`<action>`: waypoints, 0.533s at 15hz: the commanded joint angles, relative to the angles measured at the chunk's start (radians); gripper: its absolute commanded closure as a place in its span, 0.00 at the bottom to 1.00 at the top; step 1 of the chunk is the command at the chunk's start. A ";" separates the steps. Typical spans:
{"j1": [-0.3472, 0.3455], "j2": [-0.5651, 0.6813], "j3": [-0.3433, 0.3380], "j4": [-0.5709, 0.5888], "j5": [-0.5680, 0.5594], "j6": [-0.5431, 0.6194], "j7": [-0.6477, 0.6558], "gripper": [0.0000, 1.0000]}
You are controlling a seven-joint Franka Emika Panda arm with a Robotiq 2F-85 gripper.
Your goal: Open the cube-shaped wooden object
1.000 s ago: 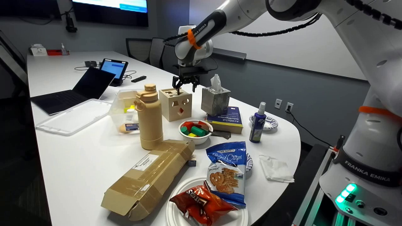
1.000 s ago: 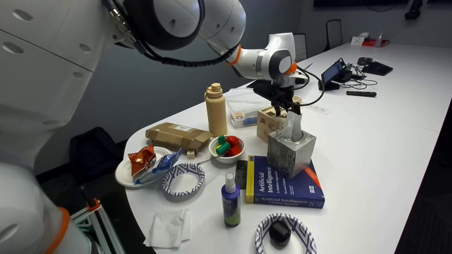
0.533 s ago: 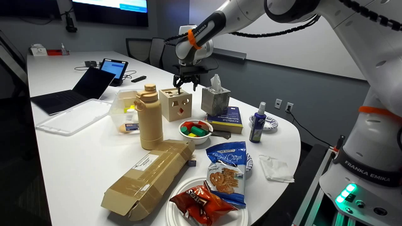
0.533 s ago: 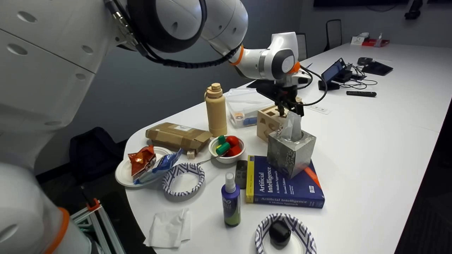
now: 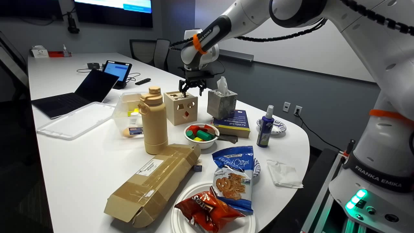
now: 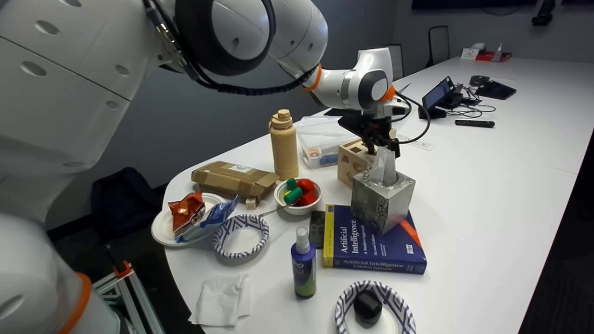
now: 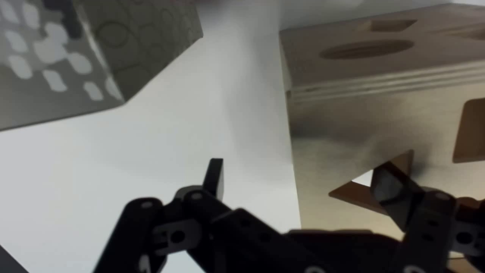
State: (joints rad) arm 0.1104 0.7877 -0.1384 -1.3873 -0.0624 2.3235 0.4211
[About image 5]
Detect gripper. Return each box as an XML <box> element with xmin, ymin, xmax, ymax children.
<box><xmin>179</xmin><ymin>75</ymin><xmax>208</xmax><ymax>97</ymax></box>

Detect wooden shape sorter cube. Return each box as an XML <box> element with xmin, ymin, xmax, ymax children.
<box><xmin>164</xmin><ymin>91</ymin><xmax>199</xmax><ymax>126</ymax></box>

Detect grey tissue box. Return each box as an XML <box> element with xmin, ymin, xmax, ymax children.
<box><xmin>207</xmin><ymin>76</ymin><xmax>238</xmax><ymax>120</ymax></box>

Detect heap of coloured wooden blocks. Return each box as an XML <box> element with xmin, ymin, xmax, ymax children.
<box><xmin>186</xmin><ymin>125</ymin><xmax>216</xmax><ymax>142</ymax></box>

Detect blue and yellow book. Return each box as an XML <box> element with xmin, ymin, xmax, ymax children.
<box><xmin>212</xmin><ymin>110</ymin><xmax>251</xmax><ymax>139</ymax></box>

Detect tan water bottle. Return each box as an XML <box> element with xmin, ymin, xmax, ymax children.
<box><xmin>138</xmin><ymin>86</ymin><xmax>169</xmax><ymax>155</ymax></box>

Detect row of office chairs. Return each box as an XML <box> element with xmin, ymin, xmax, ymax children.
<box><xmin>129</xmin><ymin>39</ymin><xmax>171</xmax><ymax>72</ymax></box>

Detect white bowl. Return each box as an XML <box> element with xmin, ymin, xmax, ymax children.
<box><xmin>183</xmin><ymin>123</ymin><xmax>220</xmax><ymax>150</ymax></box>

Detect dark grey flat pouch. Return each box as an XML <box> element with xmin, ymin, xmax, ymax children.
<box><xmin>217</xmin><ymin>133</ymin><xmax>239</xmax><ymax>144</ymax></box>

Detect small white bottle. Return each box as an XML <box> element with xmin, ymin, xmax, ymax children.
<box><xmin>127</xmin><ymin>108</ymin><xmax>140</xmax><ymax>125</ymax></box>

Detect clear plastic container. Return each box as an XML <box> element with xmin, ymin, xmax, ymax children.
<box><xmin>111</xmin><ymin>92</ymin><xmax>145</xmax><ymax>140</ymax></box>

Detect black tablet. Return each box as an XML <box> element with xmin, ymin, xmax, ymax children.
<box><xmin>103</xmin><ymin>60</ymin><xmax>133</xmax><ymax>90</ymax></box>

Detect blue spray bottle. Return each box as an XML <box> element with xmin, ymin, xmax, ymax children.
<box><xmin>256</xmin><ymin>105</ymin><xmax>275</xmax><ymax>148</ymax></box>

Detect blue patterned paper plate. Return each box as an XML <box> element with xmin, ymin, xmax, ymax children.
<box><xmin>252</xmin><ymin>157</ymin><xmax>261</xmax><ymax>185</ymax></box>
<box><xmin>256</xmin><ymin>118</ymin><xmax>288</xmax><ymax>136</ymax></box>

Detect blue pretzel crisps bag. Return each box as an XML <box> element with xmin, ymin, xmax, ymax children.
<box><xmin>212</xmin><ymin>145</ymin><xmax>255</xmax><ymax>216</ymax></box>

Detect long cardboard box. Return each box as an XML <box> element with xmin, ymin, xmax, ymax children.
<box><xmin>103</xmin><ymin>143</ymin><xmax>202</xmax><ymax>228</ymax></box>

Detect white paper plate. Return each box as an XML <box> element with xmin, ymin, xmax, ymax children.
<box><xmin>170</xmin><ymin>181</ymin><xmax>257</xmax><ymax>233</ymax></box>

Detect black laptop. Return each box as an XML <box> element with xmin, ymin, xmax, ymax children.
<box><xmin>31</xmin><ymin>68</ymin><xmax>120</xmax><ymax>119</ymax></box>

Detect clear plastic container lid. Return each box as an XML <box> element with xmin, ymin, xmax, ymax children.
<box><xmin>36</xmin><ymin>102</ymin><xmax>116</xmax><ymax>141</ymax></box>

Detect white crumpled napkin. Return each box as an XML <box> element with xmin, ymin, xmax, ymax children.
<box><xmin>267</xmin><ymin>159</ymin><xmax>304</xmax><ymax>189</ymax></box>

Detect red chips bag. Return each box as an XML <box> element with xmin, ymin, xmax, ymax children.
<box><xmin>174</xmin><ymin>190</ymin><xmax>246</xmax><ymax>233</ymax></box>

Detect white tissue box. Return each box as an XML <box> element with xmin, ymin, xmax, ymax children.
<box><xmin>30</xmin><ymin>45</ymin><xmax>50</xmax><ymax>58</ymax></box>

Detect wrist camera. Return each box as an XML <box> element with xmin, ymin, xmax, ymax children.
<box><xmin>190</xmin><ymin>68</ymin><xmax>216</xmax><ymax>79</ymax></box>

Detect wall screen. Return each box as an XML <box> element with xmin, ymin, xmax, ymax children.
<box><xmin>73</xmin><ymin>0</ymin><xmax>154</xmax><ymax>28</ymax></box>

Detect black wall camera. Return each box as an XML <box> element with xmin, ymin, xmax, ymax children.
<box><xmin>67</xmin><ymin>12</ymin><xmax>81</xmax><ymax>34</ymax></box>

